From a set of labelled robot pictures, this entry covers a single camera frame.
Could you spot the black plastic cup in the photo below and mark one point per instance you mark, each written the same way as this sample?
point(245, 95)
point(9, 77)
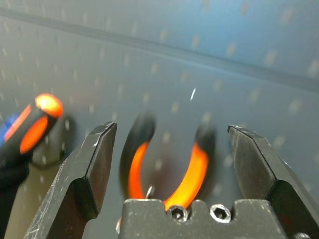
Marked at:
point(10, 179)

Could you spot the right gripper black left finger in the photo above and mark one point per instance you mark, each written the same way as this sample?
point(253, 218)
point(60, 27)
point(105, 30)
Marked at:
point(74, 179)

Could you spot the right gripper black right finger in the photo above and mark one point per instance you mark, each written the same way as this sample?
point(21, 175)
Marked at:
point(259, 169)

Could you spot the orange black screwdriver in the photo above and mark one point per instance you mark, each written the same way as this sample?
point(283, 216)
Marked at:
point(33, 134)

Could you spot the orange black pliers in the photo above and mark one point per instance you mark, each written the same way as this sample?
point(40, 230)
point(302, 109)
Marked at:
point(197, 171)

